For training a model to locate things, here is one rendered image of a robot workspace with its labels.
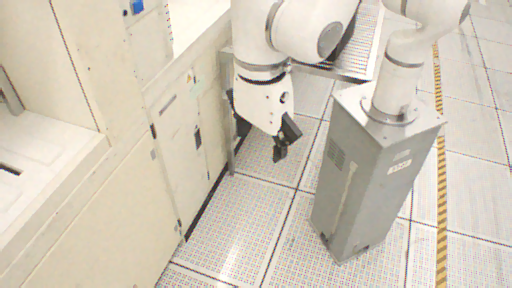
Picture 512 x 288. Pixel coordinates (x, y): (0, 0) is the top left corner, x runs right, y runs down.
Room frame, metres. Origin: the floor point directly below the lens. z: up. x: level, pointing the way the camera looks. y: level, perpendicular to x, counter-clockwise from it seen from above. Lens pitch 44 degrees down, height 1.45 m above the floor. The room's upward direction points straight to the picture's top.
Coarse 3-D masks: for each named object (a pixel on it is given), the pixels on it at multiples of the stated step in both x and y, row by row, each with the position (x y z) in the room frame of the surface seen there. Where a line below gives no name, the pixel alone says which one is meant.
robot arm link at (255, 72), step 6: (234, 60) 0.44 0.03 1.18; (288, 60) 0.43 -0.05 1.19; (234, 66) 0.44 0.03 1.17; (240, 66) 0.42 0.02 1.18; (246, 66) 0.41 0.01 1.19; (252, 66) 0.41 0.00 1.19; (258, 66) 0.41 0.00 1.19; (264, 66) 0.41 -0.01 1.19; (270, 66) 0.41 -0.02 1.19; (276, 66) 0.42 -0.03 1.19; (282, 66) 0.42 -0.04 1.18; (288, 66) 0.42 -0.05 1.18; (240, 72) 0.42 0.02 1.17; (246, 72) 0.41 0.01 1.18; (252, 72) 0.41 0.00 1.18; (258, 72) 0.41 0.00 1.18; (264, 72) 0.41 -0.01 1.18; (270, 72) 0.41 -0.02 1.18; (276, 72) 0.41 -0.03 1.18; (252, 78) 0.41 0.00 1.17; (258, 78) 0.41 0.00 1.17; (264, 78) 0.41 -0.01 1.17; (270, 78) 0.41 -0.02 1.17
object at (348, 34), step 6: (354, 12) 1.32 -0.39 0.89; (354, 18) 1.33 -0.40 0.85; (348, 24) 1.25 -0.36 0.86; (354, 24) 1.35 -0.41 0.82; (348, 30) 1.27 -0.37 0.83; (342, 36) 1.19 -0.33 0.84; (348, 36) 1.28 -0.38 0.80; (342, 42) 1.21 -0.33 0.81; (348, 42) 1.30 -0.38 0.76; (336, 48) 1.14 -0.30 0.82; (342, 48) 1.22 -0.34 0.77; (330, 54) 1.15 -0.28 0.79; (336, 54) 1.15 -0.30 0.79; (330, 60) 1.15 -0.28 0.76
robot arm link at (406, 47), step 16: (416, 0) 0.82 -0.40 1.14; (432, 0) 0.80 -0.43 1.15; (448, 0) 0.78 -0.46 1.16; (464, 0) 0.78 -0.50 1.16; (416, 16) 0.82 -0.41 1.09; (432, 16) 0.79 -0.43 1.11; (448, 16) 0.77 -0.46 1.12; (464, 16) 0.77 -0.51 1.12; (400, 32) 0.88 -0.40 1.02; (416, 32) 0.83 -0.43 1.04; (432, 32) 0.78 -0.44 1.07; (448, 32) 0.78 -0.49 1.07; (400, 48) 0.83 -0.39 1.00; (416, 48) 0.81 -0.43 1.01; (400, 64) 0.82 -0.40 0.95; (416, 64) 0.81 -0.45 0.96
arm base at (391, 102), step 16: (384, 64) 0.86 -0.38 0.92; (384, 80) 0.84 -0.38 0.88; (400, 80) 0.81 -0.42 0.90; (416, 80) 0.82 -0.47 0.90; (368, 96) 0.91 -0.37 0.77; (384, 96) 0.83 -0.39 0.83; (400, 96) 0.81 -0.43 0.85; (368, 112) 0.83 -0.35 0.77; (384, 112) 0.82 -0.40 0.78; (400, 112) 0.81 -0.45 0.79; (416, 112) 0.83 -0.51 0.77
